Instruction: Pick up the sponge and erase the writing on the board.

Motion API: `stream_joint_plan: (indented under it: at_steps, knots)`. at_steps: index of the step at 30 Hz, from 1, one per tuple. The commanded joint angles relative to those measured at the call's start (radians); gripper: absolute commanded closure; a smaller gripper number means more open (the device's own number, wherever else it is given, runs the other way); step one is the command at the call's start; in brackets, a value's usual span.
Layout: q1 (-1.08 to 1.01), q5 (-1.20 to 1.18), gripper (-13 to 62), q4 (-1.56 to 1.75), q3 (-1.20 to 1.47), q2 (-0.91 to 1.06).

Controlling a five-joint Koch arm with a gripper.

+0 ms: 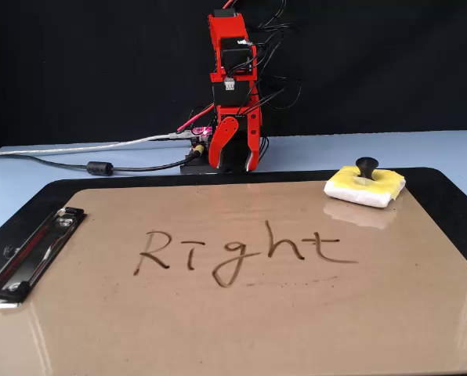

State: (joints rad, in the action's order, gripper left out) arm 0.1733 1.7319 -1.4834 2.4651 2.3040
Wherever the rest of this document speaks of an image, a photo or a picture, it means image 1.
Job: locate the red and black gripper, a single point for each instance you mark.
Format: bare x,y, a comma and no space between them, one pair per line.
233,111

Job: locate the yellow white sponge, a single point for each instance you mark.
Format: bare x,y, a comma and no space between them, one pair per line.
363,192

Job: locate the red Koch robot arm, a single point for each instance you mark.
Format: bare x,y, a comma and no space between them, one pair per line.
229,31

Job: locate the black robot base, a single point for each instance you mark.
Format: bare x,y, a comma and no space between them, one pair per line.
196,167

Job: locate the controller board with pink light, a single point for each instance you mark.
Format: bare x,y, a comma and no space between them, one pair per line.
202,132

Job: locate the black clipboard with brown board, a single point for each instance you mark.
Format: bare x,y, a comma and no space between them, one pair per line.
233,313

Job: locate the metal clipboard clip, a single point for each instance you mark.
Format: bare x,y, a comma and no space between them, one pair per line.
33,254

